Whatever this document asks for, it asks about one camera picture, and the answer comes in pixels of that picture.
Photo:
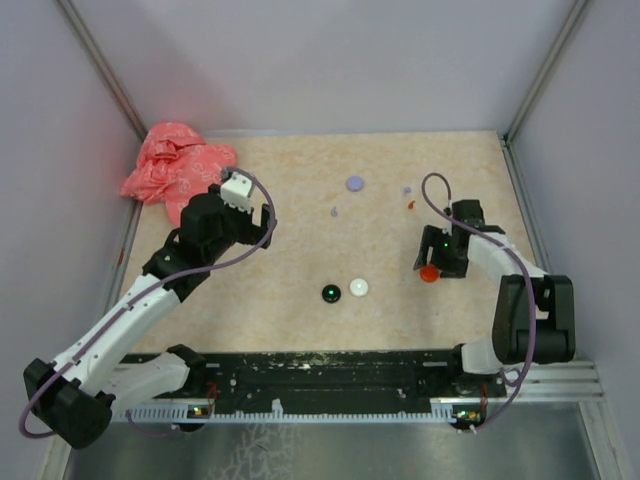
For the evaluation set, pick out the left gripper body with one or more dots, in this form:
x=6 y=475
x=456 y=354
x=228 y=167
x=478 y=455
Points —
x=238 y=226

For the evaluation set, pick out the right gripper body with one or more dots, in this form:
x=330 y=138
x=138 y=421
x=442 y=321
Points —
x=442 y=257

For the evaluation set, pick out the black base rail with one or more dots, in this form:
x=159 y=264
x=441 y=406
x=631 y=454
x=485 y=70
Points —
x=351 y=382

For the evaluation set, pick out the pink crumpled cloth bag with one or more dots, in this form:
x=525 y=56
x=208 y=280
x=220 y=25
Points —
x=174 y=164

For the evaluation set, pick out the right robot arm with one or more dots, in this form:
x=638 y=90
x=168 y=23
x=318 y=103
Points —
x=534 y=319

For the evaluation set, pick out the purple earbud charging case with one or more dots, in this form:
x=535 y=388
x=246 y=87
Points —
x=355 y=183

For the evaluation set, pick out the white earbud charging case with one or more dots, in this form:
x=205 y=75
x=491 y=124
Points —
x=359 y=287

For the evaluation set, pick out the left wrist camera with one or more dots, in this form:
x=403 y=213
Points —
x=236 y=190

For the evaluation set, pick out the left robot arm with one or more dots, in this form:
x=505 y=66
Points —
x=79 y=392

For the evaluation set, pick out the orange earbud charging case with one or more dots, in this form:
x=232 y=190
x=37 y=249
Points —
x=429 y=274

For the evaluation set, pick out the black earbud charging case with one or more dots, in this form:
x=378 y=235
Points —
x=331 y=293

